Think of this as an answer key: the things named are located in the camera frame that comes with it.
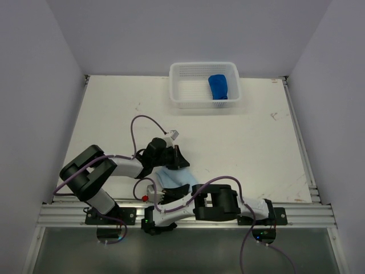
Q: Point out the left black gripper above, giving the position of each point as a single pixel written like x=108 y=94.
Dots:
x=178 y=160

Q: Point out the light blue towel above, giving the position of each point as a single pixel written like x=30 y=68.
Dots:
x=176 y=178

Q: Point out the dark blue towel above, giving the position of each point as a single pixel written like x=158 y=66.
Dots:
x=218 y=86

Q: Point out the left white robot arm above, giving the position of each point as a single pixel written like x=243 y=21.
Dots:
x=86 y=174

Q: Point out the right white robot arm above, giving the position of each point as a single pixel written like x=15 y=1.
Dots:
x=217 y=203

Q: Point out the white perforated plastic basket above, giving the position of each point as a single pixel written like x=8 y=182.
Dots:
x=189 y=87

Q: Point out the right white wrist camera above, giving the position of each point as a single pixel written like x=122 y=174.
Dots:
x=155 y=192

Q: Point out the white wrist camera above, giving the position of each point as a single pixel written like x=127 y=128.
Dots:
x=155 y=192
x=170 y=137

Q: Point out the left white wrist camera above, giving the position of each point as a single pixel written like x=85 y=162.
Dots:
x=170 y=137

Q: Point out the aluminium mounting rail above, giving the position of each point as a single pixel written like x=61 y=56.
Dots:
x=72 y=213

